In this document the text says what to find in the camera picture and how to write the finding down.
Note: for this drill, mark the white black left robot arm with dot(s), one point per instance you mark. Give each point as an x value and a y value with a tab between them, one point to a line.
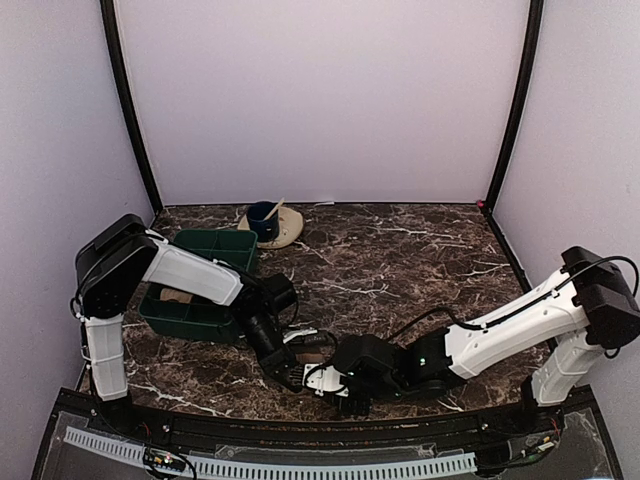
201	286

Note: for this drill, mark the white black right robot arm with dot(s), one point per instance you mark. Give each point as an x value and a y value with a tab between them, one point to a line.
586	306

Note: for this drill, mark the black corner post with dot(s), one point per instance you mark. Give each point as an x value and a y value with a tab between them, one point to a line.
128	109
526	64

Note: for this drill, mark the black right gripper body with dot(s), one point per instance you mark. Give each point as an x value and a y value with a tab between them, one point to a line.
385	390

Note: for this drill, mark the black left corner post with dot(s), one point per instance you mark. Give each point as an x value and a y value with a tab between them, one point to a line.
128	109

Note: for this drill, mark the white slotted cable duct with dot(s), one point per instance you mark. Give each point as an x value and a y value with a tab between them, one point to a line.
235	462

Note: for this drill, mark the blue enamel mug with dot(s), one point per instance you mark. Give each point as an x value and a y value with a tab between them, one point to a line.
266	228

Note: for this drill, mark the striped cream red sock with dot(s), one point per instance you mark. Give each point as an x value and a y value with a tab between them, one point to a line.
175	296

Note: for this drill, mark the black right corner post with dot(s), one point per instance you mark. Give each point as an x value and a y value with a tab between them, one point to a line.
526	64

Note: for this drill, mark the tan brown sock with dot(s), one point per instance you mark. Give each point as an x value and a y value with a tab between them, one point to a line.
312	358

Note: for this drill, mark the cream ceramic saucer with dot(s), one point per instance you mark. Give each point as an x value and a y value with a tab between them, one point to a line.
291	225

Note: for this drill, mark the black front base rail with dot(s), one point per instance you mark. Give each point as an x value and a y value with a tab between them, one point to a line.
182	425

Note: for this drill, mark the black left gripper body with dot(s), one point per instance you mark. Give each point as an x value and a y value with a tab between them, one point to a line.
266	356

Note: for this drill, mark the green plastic divided tray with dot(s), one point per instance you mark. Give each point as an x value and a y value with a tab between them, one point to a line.
201	320

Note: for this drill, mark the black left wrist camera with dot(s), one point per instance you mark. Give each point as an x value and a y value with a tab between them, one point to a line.
308	336

